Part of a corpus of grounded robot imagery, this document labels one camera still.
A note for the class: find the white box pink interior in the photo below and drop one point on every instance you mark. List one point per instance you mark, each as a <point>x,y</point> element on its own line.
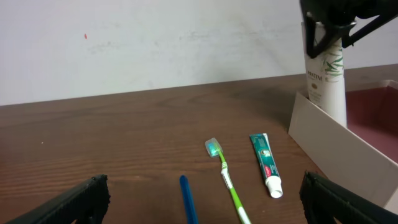
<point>361,156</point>

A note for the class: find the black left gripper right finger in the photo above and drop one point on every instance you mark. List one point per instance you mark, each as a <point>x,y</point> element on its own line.
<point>327,202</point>

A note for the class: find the teal toothpaste tube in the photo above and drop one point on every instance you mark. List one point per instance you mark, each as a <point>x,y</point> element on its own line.
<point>267,164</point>

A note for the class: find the blue disposable razor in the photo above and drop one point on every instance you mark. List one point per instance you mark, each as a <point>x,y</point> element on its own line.
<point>189,205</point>

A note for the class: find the green white toothbrush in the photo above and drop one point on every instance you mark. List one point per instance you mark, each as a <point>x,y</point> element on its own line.
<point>215,150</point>

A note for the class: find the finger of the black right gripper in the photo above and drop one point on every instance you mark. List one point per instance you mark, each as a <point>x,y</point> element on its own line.
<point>379,21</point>
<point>320,37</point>

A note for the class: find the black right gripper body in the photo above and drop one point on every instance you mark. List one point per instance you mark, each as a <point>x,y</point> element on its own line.
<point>341,12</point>

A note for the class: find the white cream shampoo tube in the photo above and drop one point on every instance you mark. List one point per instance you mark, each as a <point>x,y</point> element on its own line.
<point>326,82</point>

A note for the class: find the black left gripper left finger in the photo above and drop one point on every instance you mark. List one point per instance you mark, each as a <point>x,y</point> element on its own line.
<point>86,203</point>

